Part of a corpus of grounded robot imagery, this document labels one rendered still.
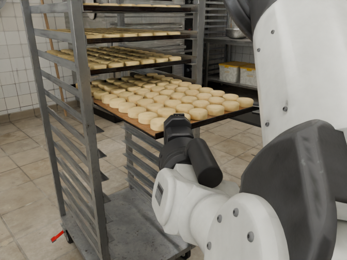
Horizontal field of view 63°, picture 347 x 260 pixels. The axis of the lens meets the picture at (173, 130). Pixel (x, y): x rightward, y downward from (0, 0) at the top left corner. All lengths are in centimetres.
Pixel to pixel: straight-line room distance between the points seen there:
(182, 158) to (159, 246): 108
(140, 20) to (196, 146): 311
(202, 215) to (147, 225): 133
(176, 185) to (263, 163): 19
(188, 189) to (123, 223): 133
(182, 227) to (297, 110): 21
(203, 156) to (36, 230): 168
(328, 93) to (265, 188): 6
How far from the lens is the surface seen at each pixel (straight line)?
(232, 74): 465
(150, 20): 358
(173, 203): 34
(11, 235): 202
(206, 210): 31
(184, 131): 54
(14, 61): 392
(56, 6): 108
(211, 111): 77
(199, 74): 112
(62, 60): 112
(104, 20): 324
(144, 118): 70
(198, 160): 40
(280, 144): 16
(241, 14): 32
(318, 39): 21
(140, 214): 170
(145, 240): 154
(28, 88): 401
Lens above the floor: 120
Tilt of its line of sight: 22 degrees down
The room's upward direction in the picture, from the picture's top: straight up
